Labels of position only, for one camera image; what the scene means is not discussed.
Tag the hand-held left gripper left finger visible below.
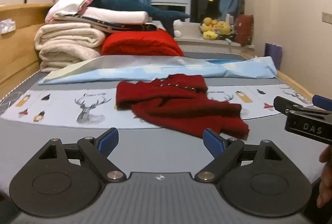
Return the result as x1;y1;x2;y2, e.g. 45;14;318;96
38;127;127;183

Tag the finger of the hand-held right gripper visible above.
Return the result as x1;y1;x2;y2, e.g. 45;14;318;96
273;96;315;116
312;95;332;111

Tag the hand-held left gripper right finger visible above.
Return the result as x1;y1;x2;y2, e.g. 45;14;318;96
194;128;285;183

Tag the dark red knit sweater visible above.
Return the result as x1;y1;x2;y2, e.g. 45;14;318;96
115;74;250;140

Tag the pile of mixed clothes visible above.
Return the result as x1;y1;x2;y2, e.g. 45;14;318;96
99;20;158;33

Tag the person's right hand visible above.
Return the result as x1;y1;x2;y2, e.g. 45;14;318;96
317;147;332;209

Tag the purple bag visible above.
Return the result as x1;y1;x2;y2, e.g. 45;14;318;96
265;43;283;72

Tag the deer printed cloth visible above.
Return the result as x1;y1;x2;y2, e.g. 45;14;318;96
0;81;315;129

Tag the dark red plush toy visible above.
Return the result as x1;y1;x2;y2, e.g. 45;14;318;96
235;14;254;46

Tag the cream folded blanket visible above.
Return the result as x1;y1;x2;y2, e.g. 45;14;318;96
34;22;107;51
39;44;102;73

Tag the yellow round plush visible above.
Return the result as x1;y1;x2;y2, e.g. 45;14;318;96
216;21;232;38

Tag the white window sill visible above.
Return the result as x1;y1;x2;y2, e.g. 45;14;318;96
173;21;256;54

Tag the bright red folded blanket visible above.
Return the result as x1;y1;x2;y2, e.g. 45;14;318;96
101;28;184;57

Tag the yellow duck plush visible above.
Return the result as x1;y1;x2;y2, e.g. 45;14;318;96
201;17;219;40

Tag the white plush toy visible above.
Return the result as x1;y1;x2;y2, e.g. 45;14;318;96
173;20;183;38

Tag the wooden headboard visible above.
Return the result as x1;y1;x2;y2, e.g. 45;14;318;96
0;3;56;100

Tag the teal shark plush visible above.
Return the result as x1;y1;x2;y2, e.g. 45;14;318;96
89;0;192;35

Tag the white folded cloth pink trim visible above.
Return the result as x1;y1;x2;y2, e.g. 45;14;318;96
45;0;93;22

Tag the white tissue pack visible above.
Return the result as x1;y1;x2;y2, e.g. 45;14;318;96
0;20;17;34

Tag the wooden bed rail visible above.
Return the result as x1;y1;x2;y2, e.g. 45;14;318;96
276;70;332;100

